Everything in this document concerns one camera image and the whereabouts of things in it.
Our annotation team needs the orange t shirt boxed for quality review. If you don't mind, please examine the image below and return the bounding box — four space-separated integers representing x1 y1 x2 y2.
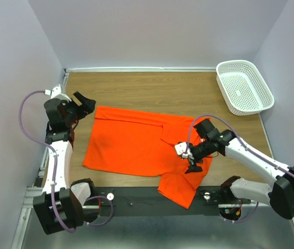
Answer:
83 106 212 209

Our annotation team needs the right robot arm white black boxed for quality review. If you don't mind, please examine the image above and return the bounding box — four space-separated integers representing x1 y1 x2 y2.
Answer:
175 119 294 219

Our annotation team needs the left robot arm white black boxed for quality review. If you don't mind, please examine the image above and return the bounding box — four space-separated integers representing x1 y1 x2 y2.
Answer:
33 91 96 235

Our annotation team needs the white perforated plastic basket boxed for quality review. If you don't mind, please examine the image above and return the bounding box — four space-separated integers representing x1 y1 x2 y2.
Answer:
216 60 275 116

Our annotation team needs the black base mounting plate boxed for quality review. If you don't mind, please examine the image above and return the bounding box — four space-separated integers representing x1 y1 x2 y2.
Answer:
83 186 250 221

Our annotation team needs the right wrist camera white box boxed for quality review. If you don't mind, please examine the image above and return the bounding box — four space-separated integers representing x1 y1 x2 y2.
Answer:
175 142 194 159

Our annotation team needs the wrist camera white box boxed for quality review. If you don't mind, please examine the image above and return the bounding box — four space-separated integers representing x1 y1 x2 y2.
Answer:
175 142 194 159
44 84 72 102

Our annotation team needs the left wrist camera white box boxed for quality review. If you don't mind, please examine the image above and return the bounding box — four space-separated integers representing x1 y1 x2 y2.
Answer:
44 84 72 102

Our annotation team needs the aluminium frame rail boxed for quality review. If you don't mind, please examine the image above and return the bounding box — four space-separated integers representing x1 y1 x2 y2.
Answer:
22 184 294 209

